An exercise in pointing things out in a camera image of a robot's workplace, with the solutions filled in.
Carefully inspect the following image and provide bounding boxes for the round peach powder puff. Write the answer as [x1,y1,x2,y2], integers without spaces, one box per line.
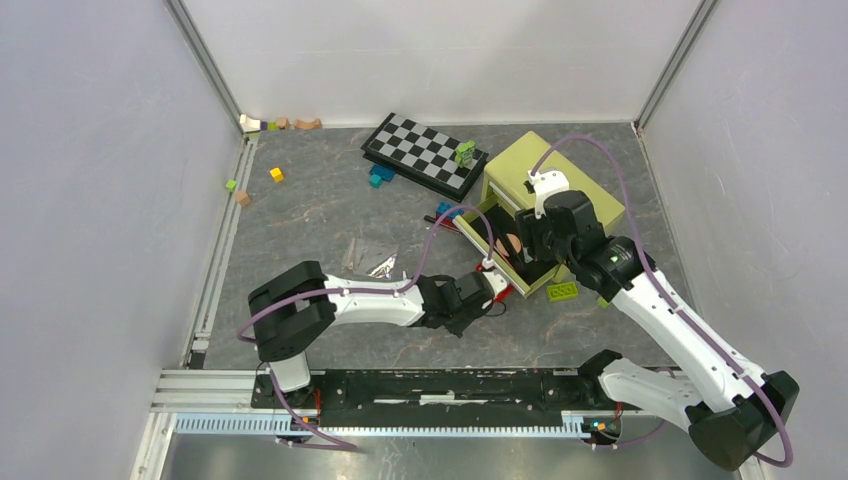
[496,233,523,261]

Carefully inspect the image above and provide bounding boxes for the green drawer cabinet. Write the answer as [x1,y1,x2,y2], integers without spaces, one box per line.
[455,131,625,297]

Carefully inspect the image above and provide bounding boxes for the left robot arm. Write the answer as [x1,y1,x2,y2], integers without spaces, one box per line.
[238,261,509,408]

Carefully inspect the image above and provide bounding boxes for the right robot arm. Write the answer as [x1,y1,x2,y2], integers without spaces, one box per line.
[515,190,799,471]

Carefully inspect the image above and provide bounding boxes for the red toy magnet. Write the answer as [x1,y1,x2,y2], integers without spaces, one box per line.
[476,264,514,302]

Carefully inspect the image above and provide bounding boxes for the lime green toy brick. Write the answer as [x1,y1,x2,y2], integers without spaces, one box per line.
[546,281,579,302]

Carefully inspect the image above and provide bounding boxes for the clear plastic wrapper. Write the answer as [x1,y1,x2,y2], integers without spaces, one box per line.
[342,238,399,280]

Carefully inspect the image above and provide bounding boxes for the dark red lip gloss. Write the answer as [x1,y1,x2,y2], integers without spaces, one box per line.
[423,215,458,232]

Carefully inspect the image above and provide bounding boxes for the blue red toy brick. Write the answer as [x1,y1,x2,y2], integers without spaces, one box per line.
[435,202,464,223]

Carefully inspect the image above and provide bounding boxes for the green toy figure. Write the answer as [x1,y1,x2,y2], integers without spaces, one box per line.
[454,141,476,168]

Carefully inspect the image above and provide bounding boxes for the black white chessboard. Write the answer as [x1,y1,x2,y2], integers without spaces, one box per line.
[361,113,489,202]

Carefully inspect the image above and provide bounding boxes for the teal toy block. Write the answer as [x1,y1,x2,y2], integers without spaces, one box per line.
[369,174,384,188]

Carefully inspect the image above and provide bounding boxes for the small yellow cube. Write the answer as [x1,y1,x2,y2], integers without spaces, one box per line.
[270,168,285,182]

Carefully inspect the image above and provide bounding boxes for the small wooden cube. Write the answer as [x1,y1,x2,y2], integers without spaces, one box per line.
[233,190,252,207]

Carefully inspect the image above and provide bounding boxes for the wooden blocks in corner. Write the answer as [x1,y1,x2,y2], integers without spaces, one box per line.
[238,113,323,135]

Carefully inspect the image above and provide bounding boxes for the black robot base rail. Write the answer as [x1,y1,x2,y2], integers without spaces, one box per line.
[285,368,633,427]

